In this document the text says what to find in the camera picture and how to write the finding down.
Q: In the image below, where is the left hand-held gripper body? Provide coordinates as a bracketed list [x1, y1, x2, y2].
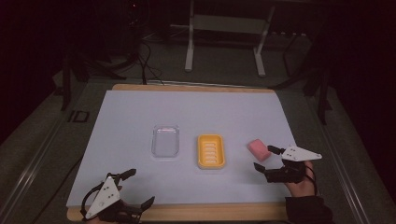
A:
[79, 174, 145, 224]

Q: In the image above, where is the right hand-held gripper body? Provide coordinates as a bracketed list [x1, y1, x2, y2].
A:
[264, 145, 323, 184]

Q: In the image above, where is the pink soap bar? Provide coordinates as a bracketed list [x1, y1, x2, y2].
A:
[247, 138, 272, 162]

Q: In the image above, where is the person's right hand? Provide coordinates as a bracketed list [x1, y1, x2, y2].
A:
[284, 161, 318, 198]

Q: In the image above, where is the clear plastic lid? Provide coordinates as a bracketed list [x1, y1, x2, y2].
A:
[150, 124, 181, 159]

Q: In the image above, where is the yellow soap dish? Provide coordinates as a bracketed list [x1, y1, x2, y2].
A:
[197, 133, 226, 170]

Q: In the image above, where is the black stand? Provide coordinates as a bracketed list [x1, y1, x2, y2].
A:
[270, 31, 334, 126]
[59, 52, 94, 112]

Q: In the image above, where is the white table mat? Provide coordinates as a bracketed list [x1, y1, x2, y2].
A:
[65, 90, 297, 207]

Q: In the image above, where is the white metal stand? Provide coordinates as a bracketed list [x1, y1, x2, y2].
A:
[170, 0, 276, 78]

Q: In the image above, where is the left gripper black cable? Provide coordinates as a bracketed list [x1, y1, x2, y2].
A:
[79, 182, 105, 218]

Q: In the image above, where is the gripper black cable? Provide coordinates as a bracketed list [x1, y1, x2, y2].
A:
[79, 182, 105, 218]
[304, 165, 319, 197]

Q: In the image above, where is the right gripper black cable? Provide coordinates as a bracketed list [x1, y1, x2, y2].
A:
[304, 165, 319, 197]

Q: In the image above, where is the black floor bracket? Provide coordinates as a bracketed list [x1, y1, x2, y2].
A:
[68, 109, 92, 123]

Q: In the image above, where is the black cable on floor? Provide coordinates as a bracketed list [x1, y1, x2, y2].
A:
[136, 40, 166, 87]

